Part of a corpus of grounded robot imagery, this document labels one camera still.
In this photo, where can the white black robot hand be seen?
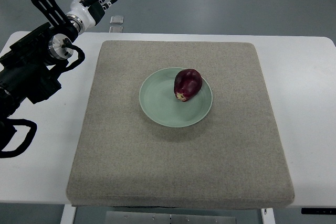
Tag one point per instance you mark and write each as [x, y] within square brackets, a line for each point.
[85, 14]

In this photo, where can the dark red apple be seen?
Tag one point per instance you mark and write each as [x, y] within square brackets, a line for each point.
[187, 84]

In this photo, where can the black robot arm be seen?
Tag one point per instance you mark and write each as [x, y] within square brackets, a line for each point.
[31, 71]

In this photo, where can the lower floor socket plate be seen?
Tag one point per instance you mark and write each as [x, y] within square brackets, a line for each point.
[116, 29]

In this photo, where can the pale green plate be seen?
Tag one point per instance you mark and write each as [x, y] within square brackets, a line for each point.
[158, 101]

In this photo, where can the white table leg left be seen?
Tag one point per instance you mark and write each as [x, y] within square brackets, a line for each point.
[68, 214]

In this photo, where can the white table leg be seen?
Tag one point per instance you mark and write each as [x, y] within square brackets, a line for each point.
[68, 214]
[267, 215]

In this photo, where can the beige fabric cushion mat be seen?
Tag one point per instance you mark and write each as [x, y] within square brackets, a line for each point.
[231, 159]

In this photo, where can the white table leg right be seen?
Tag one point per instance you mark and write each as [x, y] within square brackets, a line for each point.
[267, 215]

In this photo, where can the black desk control panel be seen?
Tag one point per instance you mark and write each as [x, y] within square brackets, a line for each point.
[318, 211]

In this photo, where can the grey metal base plate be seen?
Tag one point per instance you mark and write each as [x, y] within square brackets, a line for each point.
[115, 217]

